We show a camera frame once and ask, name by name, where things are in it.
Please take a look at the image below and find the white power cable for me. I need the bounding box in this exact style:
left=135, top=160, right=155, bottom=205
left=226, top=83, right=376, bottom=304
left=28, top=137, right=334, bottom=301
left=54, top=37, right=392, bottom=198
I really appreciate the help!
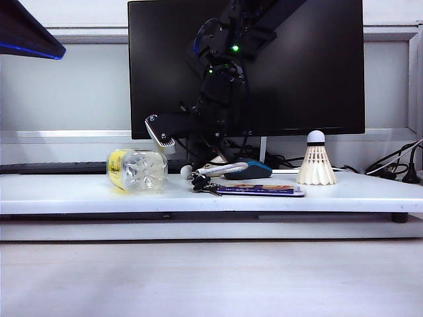
left=365, top=137, right=423, bottom=175

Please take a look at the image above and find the clear bottle yellow label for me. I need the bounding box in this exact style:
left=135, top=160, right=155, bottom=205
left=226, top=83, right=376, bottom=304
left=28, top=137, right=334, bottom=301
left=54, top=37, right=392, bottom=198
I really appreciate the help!
left=106, top=149, right=169, bottom=195

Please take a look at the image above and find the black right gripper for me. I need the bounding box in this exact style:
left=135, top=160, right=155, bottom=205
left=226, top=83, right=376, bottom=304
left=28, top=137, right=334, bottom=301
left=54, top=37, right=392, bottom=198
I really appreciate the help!
left=190, top=98, right=234, bottom=169

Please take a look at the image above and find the black power plug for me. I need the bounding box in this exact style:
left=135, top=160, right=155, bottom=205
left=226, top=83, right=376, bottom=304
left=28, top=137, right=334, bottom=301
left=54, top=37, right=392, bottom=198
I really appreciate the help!
left=401, top=145, right=423, bottom=185

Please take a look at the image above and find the aluminium partition frame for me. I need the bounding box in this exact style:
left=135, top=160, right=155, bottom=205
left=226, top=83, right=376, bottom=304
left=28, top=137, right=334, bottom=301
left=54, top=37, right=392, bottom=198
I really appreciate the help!
left=0, top=21, right=423, bottom=146

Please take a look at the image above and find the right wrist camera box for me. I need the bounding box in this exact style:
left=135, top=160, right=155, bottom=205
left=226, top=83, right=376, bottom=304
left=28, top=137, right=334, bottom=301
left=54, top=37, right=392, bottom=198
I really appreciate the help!
left=144, top=112, right=196, bottom=155

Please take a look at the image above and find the white feather shuttlecock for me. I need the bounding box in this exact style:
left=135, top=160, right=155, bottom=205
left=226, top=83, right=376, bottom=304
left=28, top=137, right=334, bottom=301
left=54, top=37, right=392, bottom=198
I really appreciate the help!
left=180, top=154, right=231, bottom=176
left=296, top=129, right=337, bottom=186

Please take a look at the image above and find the bunch of keys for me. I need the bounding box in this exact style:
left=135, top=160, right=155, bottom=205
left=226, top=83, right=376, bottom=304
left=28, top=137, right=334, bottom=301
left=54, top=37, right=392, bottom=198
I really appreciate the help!
left=186, top=174, right=223, bottom=197

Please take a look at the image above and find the blue black computer mouse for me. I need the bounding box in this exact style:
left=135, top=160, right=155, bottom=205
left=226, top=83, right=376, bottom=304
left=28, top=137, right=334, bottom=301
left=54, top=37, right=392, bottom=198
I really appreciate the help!
left=224, top=157, right=273, bottom=181

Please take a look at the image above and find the black computer monitor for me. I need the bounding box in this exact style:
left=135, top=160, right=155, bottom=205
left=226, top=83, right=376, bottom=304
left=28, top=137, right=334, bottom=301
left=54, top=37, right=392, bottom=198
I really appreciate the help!
left=127, top=0, right=365, bottom=141

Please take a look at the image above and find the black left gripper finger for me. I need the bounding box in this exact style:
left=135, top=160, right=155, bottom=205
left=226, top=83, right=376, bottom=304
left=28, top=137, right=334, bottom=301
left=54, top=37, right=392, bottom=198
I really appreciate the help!
left=0, top=0, right=67, bottom=61

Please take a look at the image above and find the white desk riser shelf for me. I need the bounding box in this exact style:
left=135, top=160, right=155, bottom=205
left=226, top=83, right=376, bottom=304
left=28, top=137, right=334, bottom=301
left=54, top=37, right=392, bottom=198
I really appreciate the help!
left=0, top=171, right=423, bottom=215

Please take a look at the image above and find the black cable bundle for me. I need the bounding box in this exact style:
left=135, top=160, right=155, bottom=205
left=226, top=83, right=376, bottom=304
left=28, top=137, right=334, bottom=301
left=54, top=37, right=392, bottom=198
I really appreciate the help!
left=365, top=140, right=418, bottom=176

